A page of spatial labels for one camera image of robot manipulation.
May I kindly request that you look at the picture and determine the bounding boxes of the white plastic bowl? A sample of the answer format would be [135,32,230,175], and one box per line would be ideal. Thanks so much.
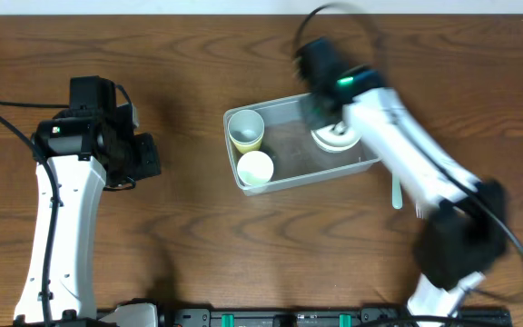
[311,121,361,153]

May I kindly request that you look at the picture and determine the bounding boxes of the clear plastic container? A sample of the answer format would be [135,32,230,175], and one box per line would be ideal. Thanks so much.
[223,94,380,196]

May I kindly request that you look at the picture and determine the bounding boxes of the grey plastic cup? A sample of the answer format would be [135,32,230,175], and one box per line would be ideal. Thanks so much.
[228,110,265,144]

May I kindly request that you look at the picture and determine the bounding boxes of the yellow plastic cup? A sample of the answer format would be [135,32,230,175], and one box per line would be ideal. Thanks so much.
[230,133,263,154]

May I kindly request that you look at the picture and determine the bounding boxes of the white plastic cup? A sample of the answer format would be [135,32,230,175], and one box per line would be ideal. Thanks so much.
[236,151,274,186]

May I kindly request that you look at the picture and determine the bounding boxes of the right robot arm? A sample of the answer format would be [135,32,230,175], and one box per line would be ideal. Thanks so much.
[293,38,507,318]

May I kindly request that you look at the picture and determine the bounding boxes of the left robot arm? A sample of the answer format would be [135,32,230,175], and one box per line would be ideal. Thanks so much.
[13,76,161,326]

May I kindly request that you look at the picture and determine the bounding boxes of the mint green plastic spoon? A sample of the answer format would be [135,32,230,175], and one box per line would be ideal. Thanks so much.
[391,173,403,210]

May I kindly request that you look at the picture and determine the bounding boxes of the pink plastic fork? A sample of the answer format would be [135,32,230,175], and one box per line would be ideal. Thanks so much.
[415,203,426,219]

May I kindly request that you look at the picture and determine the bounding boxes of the left black cable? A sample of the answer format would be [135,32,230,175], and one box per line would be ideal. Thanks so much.
[0,95,70,327]

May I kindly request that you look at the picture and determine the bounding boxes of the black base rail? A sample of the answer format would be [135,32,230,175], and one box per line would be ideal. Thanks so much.
[95,302,513,327]

